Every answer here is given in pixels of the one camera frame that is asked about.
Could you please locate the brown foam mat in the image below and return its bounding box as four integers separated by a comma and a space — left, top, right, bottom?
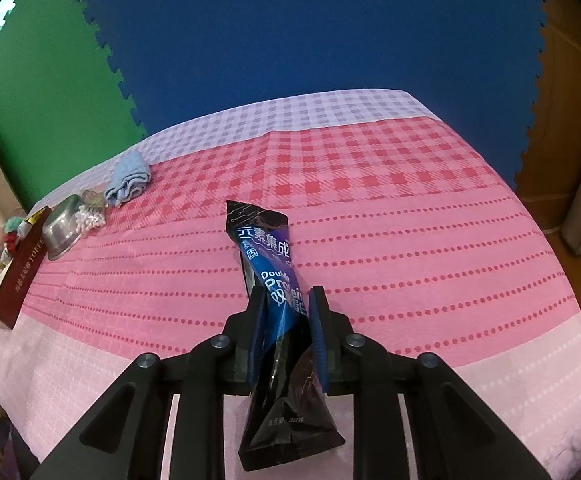
513, 0, 581, 233

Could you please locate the clear cotton swab packet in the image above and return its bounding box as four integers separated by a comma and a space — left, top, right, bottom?
74, 190, 107, 237

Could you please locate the green foam mat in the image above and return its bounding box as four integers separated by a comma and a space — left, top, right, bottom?
0, 0, 148, 211

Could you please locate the red tin box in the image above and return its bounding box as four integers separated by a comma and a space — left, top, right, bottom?
0, 206, 54, 331

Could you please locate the pink tablecloth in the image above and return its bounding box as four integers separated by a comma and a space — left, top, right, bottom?
0, 89, 581, 480

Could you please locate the light blue cloth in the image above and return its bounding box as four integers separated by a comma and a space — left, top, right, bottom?
104, 152, 152, 208

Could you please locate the blue foam mat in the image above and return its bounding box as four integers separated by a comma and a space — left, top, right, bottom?
63, 0, 561, 138

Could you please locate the steel bowl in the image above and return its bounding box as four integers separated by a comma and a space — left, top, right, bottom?
42, 194, 85, 262

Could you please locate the dark blue snack packet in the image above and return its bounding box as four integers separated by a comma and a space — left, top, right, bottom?
225, 200, 346, 472

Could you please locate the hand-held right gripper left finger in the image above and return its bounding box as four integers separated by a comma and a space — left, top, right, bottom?
40, 286, 267, 480

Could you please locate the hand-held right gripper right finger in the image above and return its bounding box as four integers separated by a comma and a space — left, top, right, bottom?
308, 285, 554, 480

